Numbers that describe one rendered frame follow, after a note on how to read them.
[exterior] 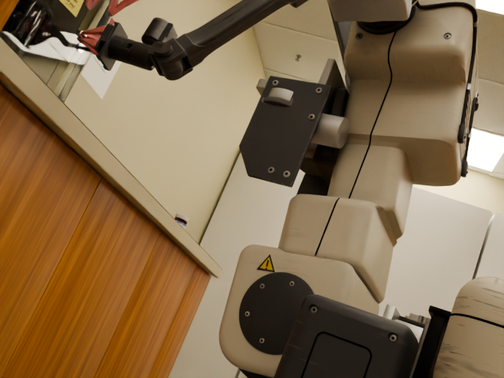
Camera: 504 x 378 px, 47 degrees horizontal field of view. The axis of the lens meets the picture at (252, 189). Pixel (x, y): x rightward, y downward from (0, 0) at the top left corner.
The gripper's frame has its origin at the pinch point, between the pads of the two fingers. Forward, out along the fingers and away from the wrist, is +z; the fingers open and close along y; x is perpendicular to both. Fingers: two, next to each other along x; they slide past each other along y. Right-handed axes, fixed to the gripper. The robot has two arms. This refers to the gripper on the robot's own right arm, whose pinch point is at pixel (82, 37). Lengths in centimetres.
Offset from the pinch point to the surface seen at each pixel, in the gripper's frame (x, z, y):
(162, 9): -106, 47, 76
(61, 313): -13, -21, -61
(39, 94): 34.2, -22.8, -28.2
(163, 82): -138, 46, 54
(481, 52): -177, -98, 145
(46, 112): 30.1, -22.9, -29.7
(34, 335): -7, -21, -67
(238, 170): -291, 36, 70
